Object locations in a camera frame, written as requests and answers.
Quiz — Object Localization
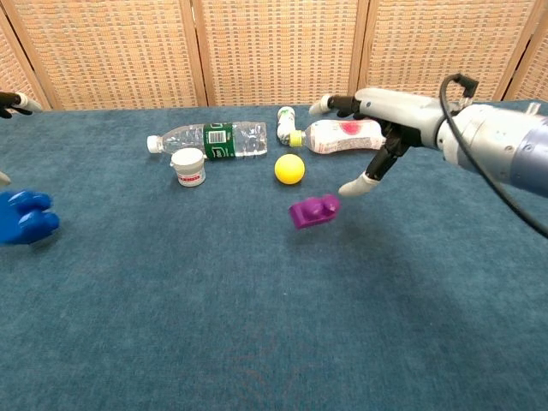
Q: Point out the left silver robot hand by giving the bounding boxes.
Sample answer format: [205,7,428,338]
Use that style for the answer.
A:
[0,91,45,188]

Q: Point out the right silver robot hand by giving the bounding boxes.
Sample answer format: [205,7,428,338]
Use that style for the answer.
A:
[308,86,447,199]

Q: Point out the blue purple toy block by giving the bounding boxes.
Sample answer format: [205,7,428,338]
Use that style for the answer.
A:
[0,189,62,247]

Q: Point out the purple plastic toy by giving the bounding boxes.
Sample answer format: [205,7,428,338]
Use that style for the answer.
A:
[288,193,343,231]

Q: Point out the white pink-print bottle yellow cap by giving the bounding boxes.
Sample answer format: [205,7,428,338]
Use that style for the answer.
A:
[289,118,387,155]

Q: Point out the small white drink bottle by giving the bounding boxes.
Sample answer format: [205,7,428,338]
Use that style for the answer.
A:
[276,105,298,147]

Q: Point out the yellow ball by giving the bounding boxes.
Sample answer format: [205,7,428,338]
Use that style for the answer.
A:
[273,153,307,186]

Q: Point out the woven bamboo folding screen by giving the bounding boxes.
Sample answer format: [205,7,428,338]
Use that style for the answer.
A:
[0,0,548,113]

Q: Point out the small white jar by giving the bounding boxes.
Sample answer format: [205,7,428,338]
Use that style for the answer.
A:
[169,148,207,188]

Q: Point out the clear green-label water bottle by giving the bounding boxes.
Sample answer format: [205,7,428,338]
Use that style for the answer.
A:
[146,121,269,162]

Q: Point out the blue felt table cover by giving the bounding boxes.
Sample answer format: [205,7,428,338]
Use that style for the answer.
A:
[0,98,548,411]

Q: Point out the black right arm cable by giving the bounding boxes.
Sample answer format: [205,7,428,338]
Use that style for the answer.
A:
[438,73,548,240]

